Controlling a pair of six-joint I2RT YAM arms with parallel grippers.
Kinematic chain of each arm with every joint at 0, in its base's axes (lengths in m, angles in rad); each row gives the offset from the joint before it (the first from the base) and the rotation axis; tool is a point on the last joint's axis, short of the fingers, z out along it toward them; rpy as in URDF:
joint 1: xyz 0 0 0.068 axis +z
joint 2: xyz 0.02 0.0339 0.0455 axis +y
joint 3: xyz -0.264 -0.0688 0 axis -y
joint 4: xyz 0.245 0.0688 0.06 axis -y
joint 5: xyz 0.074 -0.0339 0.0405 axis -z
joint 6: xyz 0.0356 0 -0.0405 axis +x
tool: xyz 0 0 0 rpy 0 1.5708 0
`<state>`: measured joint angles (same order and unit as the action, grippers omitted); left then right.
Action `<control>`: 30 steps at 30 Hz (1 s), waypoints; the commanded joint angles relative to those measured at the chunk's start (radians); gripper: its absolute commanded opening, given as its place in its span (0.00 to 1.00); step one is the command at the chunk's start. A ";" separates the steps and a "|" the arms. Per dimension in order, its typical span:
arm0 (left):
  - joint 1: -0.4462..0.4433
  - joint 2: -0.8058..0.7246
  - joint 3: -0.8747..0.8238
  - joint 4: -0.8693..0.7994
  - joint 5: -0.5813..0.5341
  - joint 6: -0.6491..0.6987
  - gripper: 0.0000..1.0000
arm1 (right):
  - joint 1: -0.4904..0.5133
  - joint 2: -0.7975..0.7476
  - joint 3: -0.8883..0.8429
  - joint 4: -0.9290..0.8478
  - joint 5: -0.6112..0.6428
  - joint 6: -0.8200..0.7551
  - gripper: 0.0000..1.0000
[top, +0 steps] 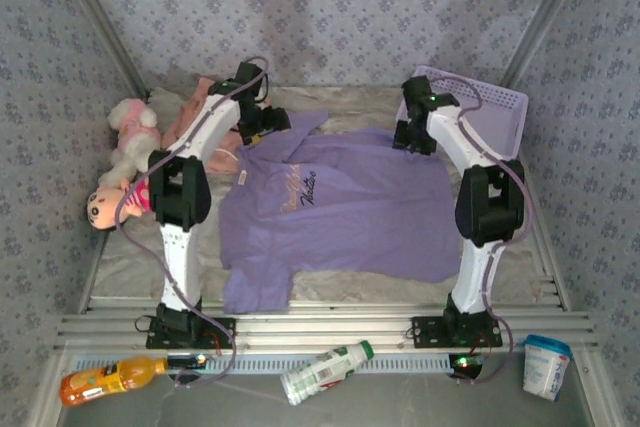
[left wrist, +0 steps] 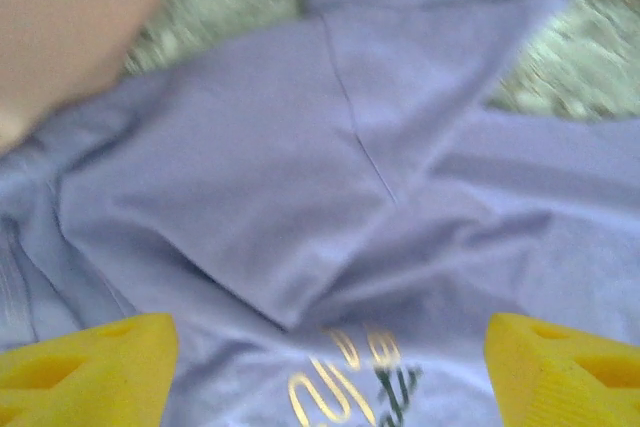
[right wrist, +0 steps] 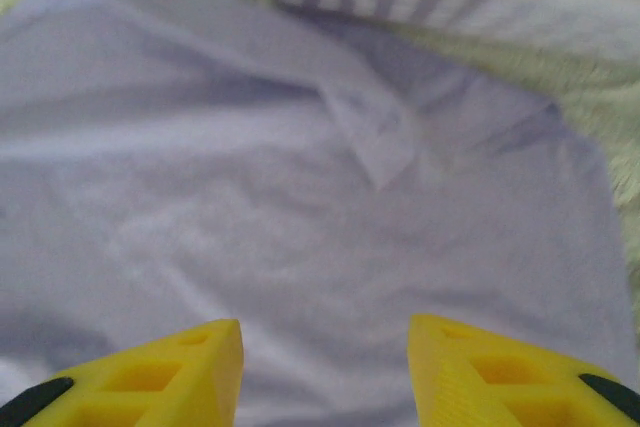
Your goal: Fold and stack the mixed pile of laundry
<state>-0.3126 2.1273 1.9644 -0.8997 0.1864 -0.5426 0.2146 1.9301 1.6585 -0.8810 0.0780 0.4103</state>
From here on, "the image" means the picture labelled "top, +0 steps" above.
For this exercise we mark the salmon pink garment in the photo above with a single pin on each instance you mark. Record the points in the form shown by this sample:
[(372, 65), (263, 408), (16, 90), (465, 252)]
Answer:
[(182, 122)]

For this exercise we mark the white plush dog pink outfit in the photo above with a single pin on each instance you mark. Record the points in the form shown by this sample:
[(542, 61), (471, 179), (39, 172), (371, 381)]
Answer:
[(132, 137)]

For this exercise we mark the aluminium corner post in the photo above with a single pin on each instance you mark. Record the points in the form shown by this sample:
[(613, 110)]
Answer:
[(545, 17), (100, 22)]

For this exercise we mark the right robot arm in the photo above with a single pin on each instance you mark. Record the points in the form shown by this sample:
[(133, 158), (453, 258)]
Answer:
[(472, 272)]

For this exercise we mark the orange juice bottle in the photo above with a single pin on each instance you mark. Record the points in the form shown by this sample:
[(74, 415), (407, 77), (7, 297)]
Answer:
[(105, 382)]

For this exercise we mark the purple plastic basket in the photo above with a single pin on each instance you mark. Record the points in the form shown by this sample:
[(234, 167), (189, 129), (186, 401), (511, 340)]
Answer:
[(495, 112)]

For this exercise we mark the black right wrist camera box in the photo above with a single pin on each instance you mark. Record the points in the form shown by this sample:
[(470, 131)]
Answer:
[(402, 136)]

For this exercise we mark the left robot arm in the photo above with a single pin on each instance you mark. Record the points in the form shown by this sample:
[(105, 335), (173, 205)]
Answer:
[(180, 257)]

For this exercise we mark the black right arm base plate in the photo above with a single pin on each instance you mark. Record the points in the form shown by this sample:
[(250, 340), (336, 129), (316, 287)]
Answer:
[(430, 334)]

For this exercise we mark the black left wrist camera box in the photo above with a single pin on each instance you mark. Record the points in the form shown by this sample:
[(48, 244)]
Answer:
[(280, 118)]

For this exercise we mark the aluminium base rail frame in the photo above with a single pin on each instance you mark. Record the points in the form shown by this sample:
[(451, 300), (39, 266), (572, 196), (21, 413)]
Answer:
[(320, 324)]

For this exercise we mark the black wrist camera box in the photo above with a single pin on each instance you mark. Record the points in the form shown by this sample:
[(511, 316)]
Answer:
[(402, 136), (280, 118)]

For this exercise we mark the white milk bottle green cap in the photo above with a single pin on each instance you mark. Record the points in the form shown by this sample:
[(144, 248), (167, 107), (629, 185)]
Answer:
[(320, 372)]

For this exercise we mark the purple printed t-shirt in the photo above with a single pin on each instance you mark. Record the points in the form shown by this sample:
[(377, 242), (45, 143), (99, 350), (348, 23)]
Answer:
[(350, 207)]

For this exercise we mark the small circuit board green light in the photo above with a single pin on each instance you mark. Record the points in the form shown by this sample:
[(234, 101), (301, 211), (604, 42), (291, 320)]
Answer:
[(187, 360), (465, 364)]

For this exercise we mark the plush doll pink striped shirt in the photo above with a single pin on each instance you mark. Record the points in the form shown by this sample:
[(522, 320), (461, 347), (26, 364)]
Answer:
[(105, 207)]

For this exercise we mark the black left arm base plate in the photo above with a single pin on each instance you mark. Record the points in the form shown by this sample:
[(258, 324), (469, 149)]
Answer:
[(220, 334)]

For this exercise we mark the white yoghurt cup blue lid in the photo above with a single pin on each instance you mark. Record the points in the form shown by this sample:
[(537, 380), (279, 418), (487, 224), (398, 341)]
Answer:
[(545, 369)]

